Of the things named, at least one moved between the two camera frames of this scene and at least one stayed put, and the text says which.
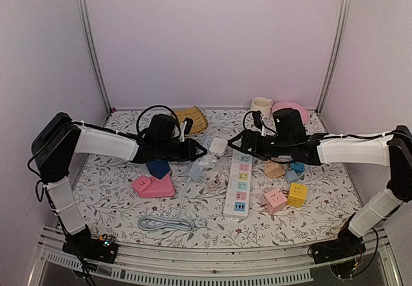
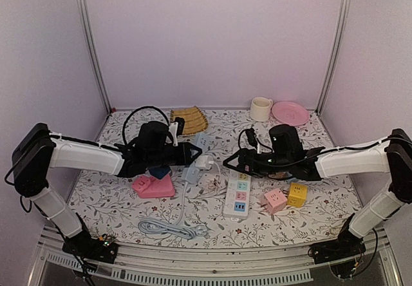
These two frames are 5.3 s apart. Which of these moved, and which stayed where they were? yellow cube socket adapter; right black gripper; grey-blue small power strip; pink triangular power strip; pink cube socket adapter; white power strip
Moved: right black gripper; grey-blue small power strip
Stayed: pink triangular power strip; white power strip; pink cube socket adapter; yellow cube socket adapter
